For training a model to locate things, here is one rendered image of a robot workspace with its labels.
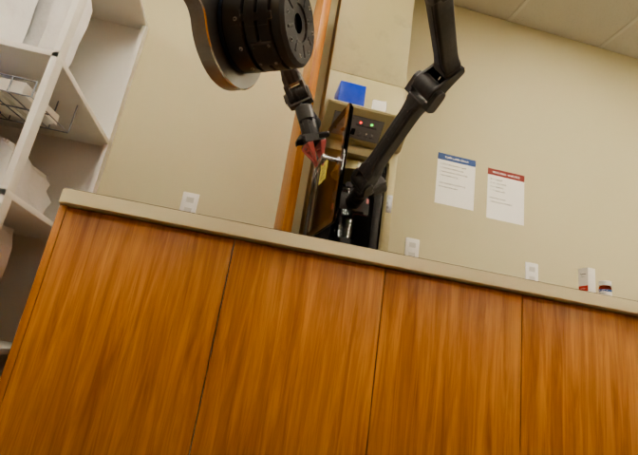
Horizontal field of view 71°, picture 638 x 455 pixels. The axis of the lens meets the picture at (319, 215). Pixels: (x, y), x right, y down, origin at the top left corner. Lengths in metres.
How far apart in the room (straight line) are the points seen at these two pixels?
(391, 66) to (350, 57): 0.18
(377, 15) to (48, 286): 1.59
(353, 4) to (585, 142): 1.55
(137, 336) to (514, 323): 1.08
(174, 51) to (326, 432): 1.81
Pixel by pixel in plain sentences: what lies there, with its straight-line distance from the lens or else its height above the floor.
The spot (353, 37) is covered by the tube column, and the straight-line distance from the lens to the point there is 2.01.
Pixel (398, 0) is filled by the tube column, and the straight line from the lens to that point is 2.20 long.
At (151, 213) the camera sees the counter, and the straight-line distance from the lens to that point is 1.29.
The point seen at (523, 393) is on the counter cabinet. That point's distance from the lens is 1.54.
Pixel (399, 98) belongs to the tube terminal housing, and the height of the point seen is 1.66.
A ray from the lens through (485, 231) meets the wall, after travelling 2.39.
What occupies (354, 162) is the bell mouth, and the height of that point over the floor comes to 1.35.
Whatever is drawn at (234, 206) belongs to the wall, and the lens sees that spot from 2.05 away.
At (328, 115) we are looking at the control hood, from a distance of 1.70.
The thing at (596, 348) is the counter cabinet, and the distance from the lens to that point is 1.70.
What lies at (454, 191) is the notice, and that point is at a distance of 2.36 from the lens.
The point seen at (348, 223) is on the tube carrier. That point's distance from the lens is 1.69.
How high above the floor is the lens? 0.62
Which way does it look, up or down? 17 degrees up
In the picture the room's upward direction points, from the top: 9 degrees clockwise
